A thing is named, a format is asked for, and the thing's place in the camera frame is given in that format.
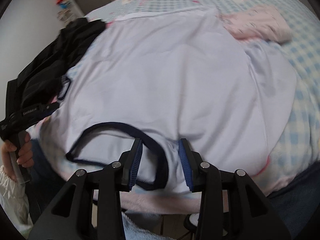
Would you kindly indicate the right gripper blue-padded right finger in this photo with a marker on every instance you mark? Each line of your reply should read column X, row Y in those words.
column 190, row 161

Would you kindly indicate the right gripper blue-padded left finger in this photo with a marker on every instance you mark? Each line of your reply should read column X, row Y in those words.
column 130, row 162

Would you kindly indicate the white shirt navy trim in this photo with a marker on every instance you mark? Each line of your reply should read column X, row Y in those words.
column 175, row 75

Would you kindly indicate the person's left hand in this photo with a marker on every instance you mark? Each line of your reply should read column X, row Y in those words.
column 15, row 157

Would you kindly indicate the black garment pile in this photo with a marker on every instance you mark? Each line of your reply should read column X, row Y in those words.
column 41, row 80

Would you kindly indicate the red blue doll toy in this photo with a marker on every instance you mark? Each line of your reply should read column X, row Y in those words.
column 64, row 4

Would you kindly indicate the folded pink patterned clothing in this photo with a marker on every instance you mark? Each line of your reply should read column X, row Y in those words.
column 264, row 22

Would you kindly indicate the blue checkered cartoon blanket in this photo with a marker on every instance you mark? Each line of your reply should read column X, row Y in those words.
column 298, row 145

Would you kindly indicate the white wire shelf rack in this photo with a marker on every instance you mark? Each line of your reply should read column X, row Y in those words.
column 66, row 16

